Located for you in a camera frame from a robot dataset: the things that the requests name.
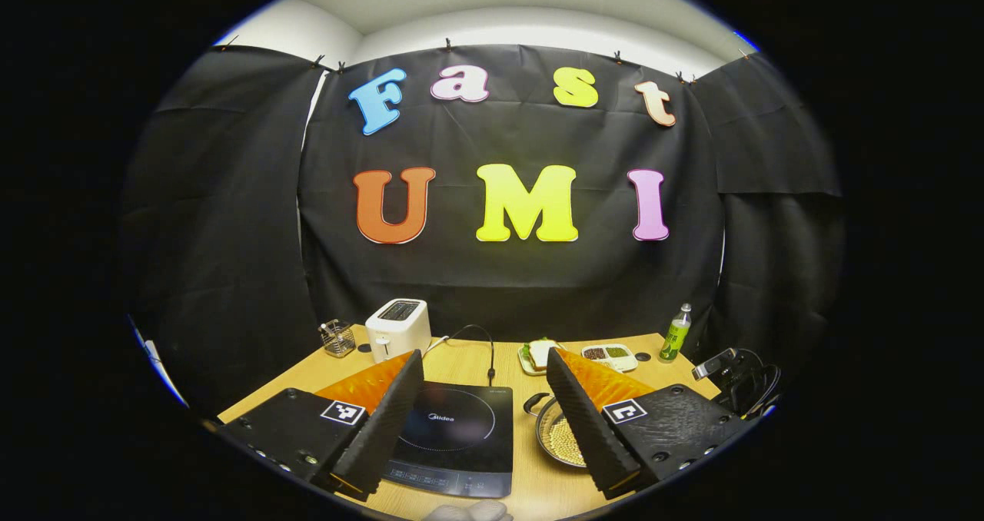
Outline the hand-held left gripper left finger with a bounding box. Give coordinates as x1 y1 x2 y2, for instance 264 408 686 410
218 350 426 503

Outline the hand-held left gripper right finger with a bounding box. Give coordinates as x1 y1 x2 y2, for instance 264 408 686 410
545 347 758 500

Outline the stainless steel pot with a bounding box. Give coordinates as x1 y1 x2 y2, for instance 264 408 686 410
523 393 597 470

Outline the black induction cooktop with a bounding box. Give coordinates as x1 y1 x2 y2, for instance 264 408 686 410
382 381 514 499

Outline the pile of yellow soybeans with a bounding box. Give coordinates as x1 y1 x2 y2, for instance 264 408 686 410
547 416 589 466

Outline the white divided tray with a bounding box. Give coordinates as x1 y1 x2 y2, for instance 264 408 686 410
580 343 640 373

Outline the green drink bottle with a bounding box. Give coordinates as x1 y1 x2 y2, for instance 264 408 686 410
658 303 693 363

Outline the sandwich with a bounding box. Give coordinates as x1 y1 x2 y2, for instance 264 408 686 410
525 339 560 370

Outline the white sandwich plate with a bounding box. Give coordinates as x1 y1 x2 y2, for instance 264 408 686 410
517 343 562 376

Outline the white toaster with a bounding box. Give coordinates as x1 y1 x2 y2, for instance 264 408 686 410
364 298 433 363

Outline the metal wire basket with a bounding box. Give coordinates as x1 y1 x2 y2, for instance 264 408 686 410
318 319 357 358

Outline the black power cable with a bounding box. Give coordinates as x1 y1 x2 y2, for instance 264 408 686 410
442 324 497 387

